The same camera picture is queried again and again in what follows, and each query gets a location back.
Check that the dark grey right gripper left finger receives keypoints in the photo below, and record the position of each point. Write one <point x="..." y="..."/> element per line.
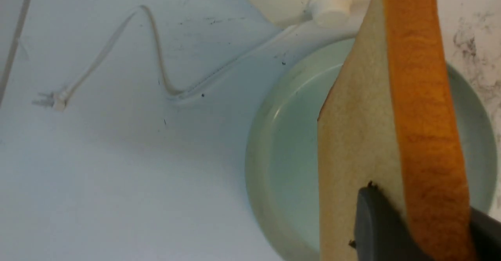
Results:
<point x="379" y="233"/>

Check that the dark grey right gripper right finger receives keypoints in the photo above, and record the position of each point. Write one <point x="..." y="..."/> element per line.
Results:
<point x="486" y="234"/>

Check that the toast slice orange crust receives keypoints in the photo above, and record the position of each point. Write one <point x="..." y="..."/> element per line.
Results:
<point x="389" y="118"/>

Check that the pale green round plate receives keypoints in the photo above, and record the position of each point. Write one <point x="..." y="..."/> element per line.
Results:
<point x="281" y="166"/>

